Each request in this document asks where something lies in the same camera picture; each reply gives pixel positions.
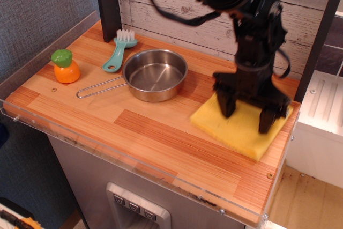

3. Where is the teal dish brush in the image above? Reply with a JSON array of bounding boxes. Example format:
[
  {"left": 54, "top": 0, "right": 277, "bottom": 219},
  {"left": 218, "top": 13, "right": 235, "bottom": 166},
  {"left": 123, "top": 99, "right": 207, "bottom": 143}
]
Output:
[{"left": 102, "top": 29, "right": 138, "bottom": 72}]

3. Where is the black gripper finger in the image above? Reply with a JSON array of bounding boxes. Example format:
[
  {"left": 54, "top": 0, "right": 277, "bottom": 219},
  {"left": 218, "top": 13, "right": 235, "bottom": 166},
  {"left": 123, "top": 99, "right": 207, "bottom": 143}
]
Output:
[
  {"left": 259, "top": 107, "right": 278, "bottom": 134},
  {"left": 217, "top": 91, "right": 236, "bottom": 118}
]

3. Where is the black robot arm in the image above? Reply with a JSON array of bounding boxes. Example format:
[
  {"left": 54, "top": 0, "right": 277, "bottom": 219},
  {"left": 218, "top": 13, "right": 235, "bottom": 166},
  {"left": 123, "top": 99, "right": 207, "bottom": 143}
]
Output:
[{"left": 197, "top": 0, "right": 291, "bottom": 134}]

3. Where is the clear acrylic front guard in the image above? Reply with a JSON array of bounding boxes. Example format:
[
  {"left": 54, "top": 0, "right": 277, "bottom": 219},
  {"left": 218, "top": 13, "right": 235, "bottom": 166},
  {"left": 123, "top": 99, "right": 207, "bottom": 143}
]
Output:
[{"left": 4, "top": 95, "right": 300, "bottom": 227}]

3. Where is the dark right vertical post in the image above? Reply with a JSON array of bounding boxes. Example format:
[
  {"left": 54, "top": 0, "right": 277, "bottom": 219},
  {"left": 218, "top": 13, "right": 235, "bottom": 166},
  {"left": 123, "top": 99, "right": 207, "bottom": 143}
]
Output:
[{"left": 294, "top": 0, "right": 340, "bottom": 102}]

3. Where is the white toy sink unit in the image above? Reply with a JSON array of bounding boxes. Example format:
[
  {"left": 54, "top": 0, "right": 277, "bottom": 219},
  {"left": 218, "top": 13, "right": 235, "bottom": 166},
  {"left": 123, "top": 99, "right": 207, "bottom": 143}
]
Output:
[{"left": 286, "top": 71, "right": 342, "bottom": 187}]

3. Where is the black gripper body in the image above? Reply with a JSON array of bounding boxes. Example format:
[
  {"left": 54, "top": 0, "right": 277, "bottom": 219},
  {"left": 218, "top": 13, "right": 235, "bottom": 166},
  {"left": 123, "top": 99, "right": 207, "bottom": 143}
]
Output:
[{"left": 213, "top": 64, "right": 291, "bottom": 118}]

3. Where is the dark vertical post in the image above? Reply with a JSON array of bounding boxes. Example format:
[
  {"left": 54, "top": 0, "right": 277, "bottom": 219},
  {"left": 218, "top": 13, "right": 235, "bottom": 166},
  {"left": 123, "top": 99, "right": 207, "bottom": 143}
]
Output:
[
  {"left": 294, "top": 0, "right": 340, "bottom": 102},
  {"left": 98, "top": 0, "right": 122, "bottom": 42}
]

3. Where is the orange toy carrot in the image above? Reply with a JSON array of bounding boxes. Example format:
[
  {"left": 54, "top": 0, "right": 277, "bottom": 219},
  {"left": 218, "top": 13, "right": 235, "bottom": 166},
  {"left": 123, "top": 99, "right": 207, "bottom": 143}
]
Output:
[{"left": 51, "top": 49, "right": 81, "bottom": 84}]

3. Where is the yellow rag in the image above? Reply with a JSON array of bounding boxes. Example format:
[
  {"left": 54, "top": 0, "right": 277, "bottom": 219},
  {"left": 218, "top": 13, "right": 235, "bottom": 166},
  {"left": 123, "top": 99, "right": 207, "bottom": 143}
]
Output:
[{"left": 190, "top": 94, "right": 293, "bottom": 161}]

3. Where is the dark left vertical post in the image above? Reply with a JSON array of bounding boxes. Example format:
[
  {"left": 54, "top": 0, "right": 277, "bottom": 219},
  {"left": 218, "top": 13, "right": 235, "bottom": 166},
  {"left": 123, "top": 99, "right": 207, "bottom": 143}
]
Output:
[{"left": 98, "top": 0, "right": 122, "bottom": 42}]

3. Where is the stainless steel saucepan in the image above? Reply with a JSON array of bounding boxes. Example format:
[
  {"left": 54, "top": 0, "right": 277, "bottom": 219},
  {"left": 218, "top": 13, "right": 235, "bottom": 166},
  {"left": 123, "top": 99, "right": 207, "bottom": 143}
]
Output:
[{"left": 76, "top": 49, "right": 188, "bottom": 102}]

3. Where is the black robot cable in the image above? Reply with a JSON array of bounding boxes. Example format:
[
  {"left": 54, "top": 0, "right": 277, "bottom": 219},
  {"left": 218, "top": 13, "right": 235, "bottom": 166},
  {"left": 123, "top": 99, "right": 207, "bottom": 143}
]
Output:
[{"left": 144, "top": 0, "right": 292, "bottom": 79}]

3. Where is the orange object bottom left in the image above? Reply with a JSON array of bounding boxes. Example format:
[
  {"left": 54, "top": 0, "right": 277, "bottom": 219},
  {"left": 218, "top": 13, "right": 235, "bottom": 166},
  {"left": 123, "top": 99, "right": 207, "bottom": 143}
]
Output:
[{"left": 1, "top": 210, "right": 42, "bottom": 229}]

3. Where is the silver toy fridge cabinet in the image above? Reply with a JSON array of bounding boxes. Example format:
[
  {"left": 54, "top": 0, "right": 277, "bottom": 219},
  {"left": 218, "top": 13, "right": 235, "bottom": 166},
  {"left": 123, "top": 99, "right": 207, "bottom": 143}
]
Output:
[{"left": 48, "top": 136, "right": 245, "bottom": 228}]

